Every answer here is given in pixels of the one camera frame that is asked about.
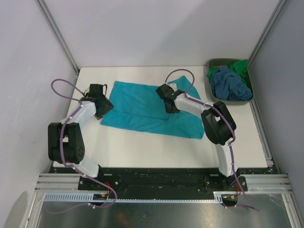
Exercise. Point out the green t-shirt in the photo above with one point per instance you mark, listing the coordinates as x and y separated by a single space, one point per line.
240 67

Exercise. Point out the left aluminium corner post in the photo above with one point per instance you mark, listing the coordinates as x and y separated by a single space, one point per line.
57 34

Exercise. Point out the aluminium frame rail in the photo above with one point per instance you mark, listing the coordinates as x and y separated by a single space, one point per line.
56 182

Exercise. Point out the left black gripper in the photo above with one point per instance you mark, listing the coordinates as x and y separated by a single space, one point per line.
105 100

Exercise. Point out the right aluminium corner post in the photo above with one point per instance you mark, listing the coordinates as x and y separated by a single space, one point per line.
268 28

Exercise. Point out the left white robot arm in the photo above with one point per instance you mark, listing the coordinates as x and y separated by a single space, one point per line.
65 141

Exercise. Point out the grey plastic bin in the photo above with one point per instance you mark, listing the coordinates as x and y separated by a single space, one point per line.
234 102

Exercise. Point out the dark blue t-shirt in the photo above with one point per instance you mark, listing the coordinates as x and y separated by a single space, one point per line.
227 85

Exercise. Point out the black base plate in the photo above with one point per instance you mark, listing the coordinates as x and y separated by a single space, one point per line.
163 183

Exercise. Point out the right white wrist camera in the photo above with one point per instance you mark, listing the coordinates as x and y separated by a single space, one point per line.
172 84

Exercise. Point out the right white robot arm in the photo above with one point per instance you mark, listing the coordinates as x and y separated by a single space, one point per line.
217 121

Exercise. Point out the aluminium corner post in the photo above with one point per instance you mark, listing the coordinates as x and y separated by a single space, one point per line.
268 28
57 34

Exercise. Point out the teal t-shirt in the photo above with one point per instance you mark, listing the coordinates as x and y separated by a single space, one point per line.
137 107

